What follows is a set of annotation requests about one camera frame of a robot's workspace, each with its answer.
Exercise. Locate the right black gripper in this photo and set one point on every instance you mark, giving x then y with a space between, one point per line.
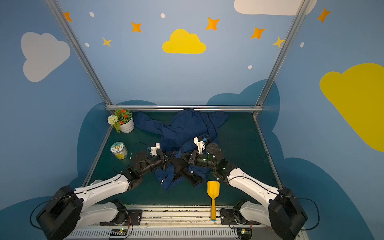
192 157

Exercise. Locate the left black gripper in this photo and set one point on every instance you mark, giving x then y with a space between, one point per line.
163 160

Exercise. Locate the navy blue zip jacket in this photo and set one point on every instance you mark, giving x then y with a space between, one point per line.
178 138

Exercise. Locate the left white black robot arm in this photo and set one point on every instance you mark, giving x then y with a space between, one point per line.
70 209

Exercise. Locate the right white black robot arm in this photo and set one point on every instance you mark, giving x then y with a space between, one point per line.
277 208

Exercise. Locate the yellow plastic toy shovel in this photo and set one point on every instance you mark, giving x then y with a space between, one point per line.
213 191

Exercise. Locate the white pot with flowers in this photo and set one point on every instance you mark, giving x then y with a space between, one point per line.
122 121

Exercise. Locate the left small circuit board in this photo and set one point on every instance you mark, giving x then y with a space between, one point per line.
118 234

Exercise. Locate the small circuit board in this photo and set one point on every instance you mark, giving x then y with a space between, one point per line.
118 234
243 234

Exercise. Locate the right small circuit board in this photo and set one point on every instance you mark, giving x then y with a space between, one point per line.
243 234

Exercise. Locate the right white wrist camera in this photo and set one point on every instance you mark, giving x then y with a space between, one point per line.
200 142

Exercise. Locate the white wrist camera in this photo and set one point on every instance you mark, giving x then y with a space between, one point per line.
153 150
200 142

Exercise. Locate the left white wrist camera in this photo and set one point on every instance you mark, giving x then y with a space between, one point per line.
153 150

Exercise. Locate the aluminium frame rail back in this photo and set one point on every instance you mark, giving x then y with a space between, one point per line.
180 108

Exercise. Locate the front aluminium rail bench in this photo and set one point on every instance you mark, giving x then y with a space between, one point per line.
176 223

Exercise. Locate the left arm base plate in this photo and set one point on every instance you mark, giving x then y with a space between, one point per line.
125 218

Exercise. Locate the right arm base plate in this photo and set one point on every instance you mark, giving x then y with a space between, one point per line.
232 217

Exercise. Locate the aluminium frame post left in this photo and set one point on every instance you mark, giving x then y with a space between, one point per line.
59 15

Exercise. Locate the aluminium frame post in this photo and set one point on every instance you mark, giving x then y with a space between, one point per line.
290 37
59 15

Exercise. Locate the aluminium frame post right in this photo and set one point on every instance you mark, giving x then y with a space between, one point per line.
290 37

